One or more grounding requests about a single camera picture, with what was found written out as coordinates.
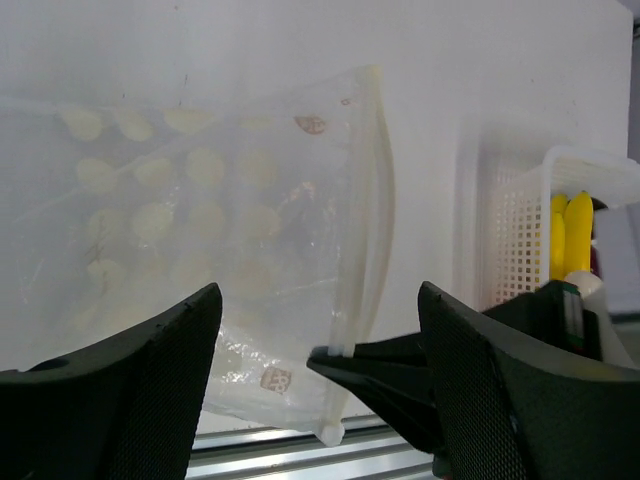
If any white perforated plastic basket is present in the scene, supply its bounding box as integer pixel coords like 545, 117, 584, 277
477, 146, 639, 309

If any white toy radish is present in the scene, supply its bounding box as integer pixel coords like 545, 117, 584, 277
564, 270, 603, 299

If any silver aluminium front rail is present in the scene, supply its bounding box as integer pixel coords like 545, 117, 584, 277
186, 415, 434, 479

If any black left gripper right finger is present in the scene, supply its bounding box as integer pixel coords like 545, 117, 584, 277
418, 282, 639, 479

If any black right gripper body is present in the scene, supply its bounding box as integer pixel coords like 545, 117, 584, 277
483, 280, 603, 361

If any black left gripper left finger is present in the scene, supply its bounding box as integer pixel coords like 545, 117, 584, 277
1, 283, 223, 479

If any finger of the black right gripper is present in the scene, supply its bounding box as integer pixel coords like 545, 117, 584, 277
307, 333, 446, 455

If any clear zip top bag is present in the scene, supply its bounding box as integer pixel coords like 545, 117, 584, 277
1, 66, 394, 446

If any yellow toy banana bunch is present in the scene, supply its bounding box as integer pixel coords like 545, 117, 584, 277
549, 191, 594, 280

